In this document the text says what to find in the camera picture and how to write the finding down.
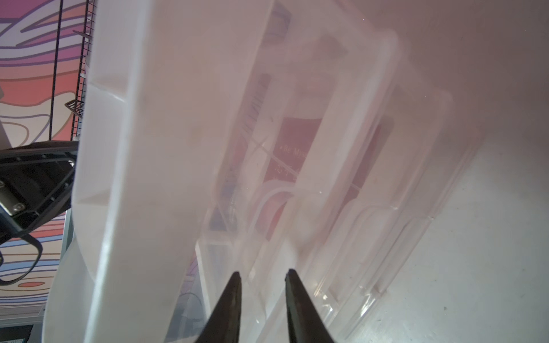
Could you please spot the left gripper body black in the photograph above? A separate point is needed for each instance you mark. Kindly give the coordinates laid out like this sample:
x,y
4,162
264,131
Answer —
x,y
36,185

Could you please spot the white plastic drawer organizer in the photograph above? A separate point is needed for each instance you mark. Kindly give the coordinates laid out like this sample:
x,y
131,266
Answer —
x,y
165,86

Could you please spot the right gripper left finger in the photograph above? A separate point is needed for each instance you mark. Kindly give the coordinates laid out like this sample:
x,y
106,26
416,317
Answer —
x,y
223,326

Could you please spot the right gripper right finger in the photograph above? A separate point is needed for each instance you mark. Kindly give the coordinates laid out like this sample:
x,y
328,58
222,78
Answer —
x,y
303,322

